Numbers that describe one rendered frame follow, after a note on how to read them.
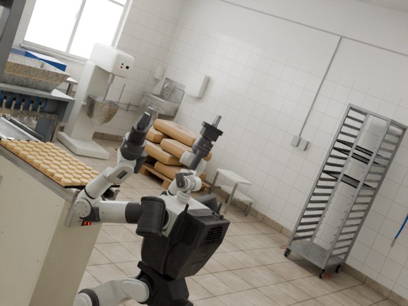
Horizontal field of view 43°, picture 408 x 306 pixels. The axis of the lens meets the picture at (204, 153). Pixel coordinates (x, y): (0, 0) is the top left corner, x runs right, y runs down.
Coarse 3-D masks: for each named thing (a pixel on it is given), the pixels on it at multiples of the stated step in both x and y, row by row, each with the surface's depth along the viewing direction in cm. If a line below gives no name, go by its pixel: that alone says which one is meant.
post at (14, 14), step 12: (12, 0) 112; (24, 0) 114; (12, 12) 113; (0, 24) 114; (12, 24) 114; (0, 36) 114; (12, 36) 115; (0, 48) 114; (0, 60) 115; (0, 72) 116
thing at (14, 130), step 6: (0, 120) 328; (6, 120) 327; (0, 126) 327; (6, 126) 324; (12, 126) 321; (12, 132) 321; (18, 132) 318; (24, 132) 316; (18, 138) 318; (24, 138) 315; (30, 138) 312; (108, 192) 278; (114, 192) 276; (108, 198) 278; (114, 198) 278
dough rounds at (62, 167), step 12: (12, 144) 276; (24, 144) 284; (36, 144) 293; (48, 144) 304; (24, 156) 270; (36, 156) 273; (48, 156) 281; (60, 156) 290; (72, 156) 298; (48, 168) 262; (60, 168) 272; (72, 168) 277; (84, 168) 285; (60, 180) 256; (72, 180) 258; (84, 180) 265
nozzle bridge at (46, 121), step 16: (0, 96) 291; (16, 96) 300; (32, 96) 309; (48, 96) 307; (64, 96) 323; (0, 112) 290; (16, 112) 299; (32, 112) 308; (48, 112) 324; (64, 112) 323; (48, 128) 332
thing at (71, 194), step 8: (0, 152) 281; (8, 152) 278; (16, 160) 274; (24, 168) 271; (32, 168) 267; (40, 176) 264; (48, 184) 261; (56, 184) 258; (64, 192) 254; (72, 192) 252; (72, 200) 252
